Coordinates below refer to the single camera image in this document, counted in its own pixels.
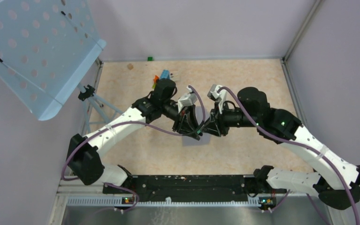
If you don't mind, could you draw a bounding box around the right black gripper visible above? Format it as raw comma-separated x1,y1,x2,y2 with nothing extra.
201,100,259,137

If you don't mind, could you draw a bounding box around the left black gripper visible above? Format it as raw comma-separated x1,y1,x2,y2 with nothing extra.
162,100,203,141

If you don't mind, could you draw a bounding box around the grey envelope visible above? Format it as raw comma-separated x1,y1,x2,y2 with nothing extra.
182,106,212,147

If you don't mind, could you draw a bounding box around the colourful toy block assembly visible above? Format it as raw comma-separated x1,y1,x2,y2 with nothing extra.
152,70,180,88

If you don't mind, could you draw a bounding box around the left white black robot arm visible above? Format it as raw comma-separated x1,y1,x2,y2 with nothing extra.
65,79,202,194

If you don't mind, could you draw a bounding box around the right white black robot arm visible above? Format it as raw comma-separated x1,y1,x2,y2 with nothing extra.
203,84,360,210

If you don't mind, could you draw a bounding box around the small tan wooden piece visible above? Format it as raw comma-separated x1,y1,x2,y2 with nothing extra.
127,63,134,70

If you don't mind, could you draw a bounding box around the light blue perforated music stand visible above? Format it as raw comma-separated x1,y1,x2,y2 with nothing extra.
0,0,120,123

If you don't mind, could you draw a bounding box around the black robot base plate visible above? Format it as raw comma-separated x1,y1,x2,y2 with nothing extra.
102,174,286,203

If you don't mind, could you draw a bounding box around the white slotted cable duct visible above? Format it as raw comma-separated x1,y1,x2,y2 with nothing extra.
67,196,261,207

